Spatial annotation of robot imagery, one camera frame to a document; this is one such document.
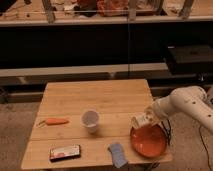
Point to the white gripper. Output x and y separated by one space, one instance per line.
146 118

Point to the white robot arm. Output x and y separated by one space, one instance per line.
192 101

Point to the orange ceramic bowl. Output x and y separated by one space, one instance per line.
148 141

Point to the blue folded cloth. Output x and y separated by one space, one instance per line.
117 154

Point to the white paper cup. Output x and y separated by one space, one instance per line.
90 120

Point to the black box on shelf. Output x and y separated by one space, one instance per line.
190 59

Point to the wooden table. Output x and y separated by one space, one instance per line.
116 101

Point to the orange toy carrot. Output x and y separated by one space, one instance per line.
53 121

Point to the orange object on shelf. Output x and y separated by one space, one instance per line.
112 7

